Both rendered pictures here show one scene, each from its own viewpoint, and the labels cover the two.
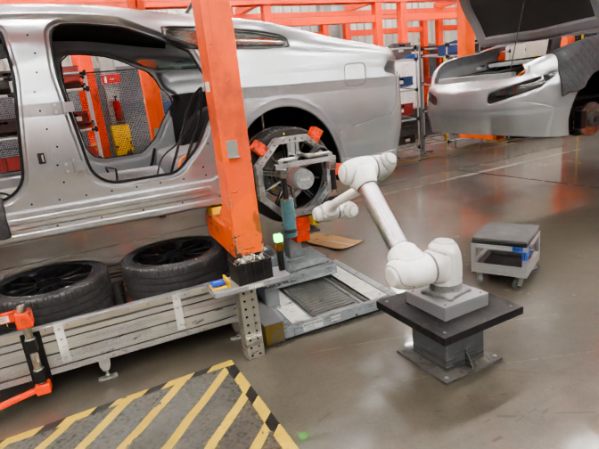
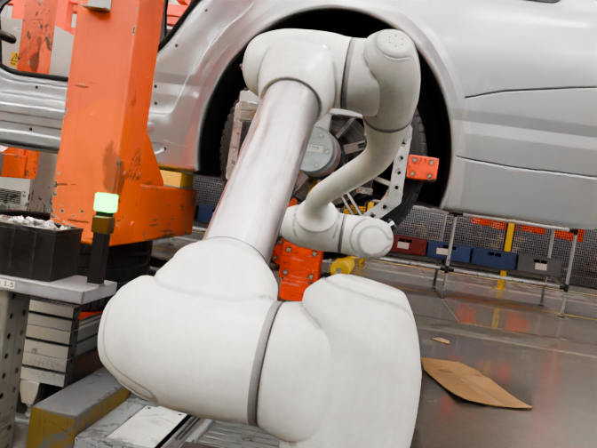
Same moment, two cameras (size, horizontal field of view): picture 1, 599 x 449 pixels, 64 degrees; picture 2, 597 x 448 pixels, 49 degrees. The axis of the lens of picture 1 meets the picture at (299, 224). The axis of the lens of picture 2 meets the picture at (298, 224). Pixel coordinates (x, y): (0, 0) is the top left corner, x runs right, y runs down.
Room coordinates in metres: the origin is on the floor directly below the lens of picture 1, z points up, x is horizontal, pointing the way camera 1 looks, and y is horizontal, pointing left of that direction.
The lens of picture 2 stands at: (1.48, -1.01, 0.73)
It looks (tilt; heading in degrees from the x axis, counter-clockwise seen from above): 3 degrees down; 31
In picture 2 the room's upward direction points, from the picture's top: 9 degrees clockwise
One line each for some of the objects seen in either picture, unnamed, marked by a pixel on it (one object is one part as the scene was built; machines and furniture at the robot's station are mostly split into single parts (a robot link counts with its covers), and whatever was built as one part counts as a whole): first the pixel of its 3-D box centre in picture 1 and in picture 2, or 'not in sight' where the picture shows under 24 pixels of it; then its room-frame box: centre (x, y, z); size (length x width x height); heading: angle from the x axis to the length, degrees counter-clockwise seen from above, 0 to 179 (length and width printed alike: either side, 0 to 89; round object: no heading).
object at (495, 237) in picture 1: (506, 254); not in sight; (3.08, -1.39, 0.17); 0.43 x 0.36 x 0.34; 142
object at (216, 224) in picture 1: (226, 215); (148, 180); (2.97, 0.45, 0.69); 0.52 x 0.17 x 0.35; 23
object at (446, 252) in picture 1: (443, 260); (346, 366); (2.19, -0.68, 0.53); 0.18 x 0.16 x 0.22; 113
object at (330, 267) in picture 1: (295, 268); not in sight; (3.36, 0.06, 0.13); 0.50 x 0.36 x 0.10; 113
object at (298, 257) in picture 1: (292, 244); not in sight; (3.36, 0.06, 0.32); 0.40 x 0.30 x 0.28; 113
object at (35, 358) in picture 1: (33, 349); not in sight; (2.19, 1.39, 0.30); 0.09 x 0.05 x 0.50; 113
